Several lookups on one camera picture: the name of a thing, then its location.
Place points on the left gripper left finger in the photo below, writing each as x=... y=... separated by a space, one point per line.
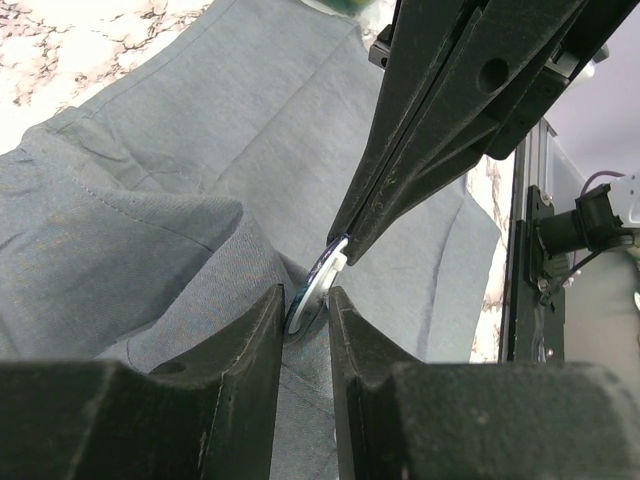
x=209 y=413

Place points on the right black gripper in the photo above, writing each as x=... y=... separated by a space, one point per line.
x=462 y=79

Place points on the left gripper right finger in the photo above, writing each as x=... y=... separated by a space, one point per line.
x=399 y=418

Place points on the aluminium rail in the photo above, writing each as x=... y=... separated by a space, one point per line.
x=531 y=167

